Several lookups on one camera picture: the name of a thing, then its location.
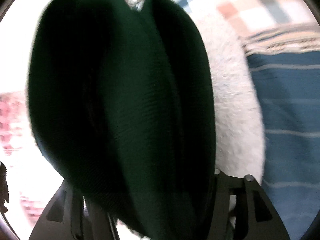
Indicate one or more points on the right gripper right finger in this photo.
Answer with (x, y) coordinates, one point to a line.
(256, 217)

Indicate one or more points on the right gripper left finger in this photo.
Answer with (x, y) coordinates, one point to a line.
(68, 215)

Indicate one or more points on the green white varsity jacket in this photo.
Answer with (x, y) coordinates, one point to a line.
(121, 105)

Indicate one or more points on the white fluffy pillow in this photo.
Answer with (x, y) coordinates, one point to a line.
(235, 109)

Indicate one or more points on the blue striped bed sheet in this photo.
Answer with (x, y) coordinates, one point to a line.
(287, 86)

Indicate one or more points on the plaid checkered blanket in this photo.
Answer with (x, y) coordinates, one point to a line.
(267, 27)

